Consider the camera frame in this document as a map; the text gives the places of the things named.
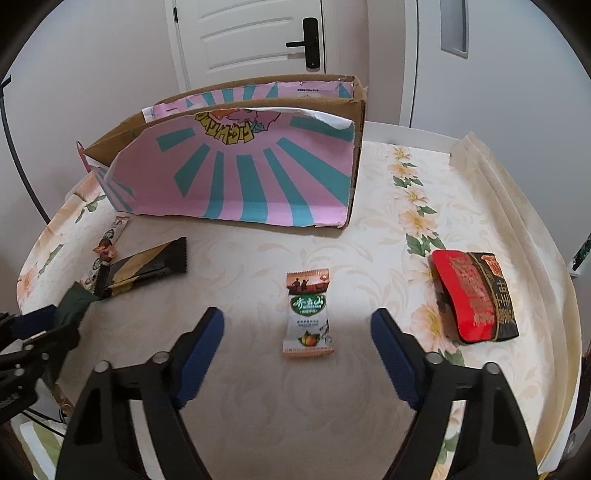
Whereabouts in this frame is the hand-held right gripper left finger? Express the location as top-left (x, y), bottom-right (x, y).
top-left (55, 307), bottom-right (225, 480)

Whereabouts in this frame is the dark green snack packet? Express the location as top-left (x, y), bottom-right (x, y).
top-left (51, 281), bottom-right (100, 330)

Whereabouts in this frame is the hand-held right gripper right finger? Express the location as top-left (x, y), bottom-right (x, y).
top-left (372, 308), bottom-right (539, 480)

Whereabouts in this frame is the small white green snack packet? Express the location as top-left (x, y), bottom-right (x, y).
top-left (283, 271), bottom-right (335, 358)

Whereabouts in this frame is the pink striped cardboard box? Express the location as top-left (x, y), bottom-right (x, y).
top-left (76, 75), bottom-right (368, 229)

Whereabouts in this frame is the white door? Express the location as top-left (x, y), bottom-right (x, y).
top-left (166, 0), bottom-right (333, 93)

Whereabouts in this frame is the black door lock handle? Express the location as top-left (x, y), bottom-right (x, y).
top-left (286, 17), bottom-right (320, 70)

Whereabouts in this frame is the red black snack packet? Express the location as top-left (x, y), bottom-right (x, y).
top-left (429, 249), bottom-right (520, 344)

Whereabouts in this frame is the white coffee stick packet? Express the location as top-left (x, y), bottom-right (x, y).
top-left (81, 217), bottom-right (129, 289)

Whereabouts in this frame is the small brown candy packet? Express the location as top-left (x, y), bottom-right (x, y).
top-left (93, 237), bottom-right (118, 261)

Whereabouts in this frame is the floral tablecloth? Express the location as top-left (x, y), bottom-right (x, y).
top-left (16, 122), bottom-right (583, 476)

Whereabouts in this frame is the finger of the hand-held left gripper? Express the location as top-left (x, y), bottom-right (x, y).
top-left (0, 323), bottom-right (80, 418)
top-left (0, 308), bottom-right (61, 343)

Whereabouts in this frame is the black gold snack packet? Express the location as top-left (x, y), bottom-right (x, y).
top-left (92, 237), bottom-right (189, 298)

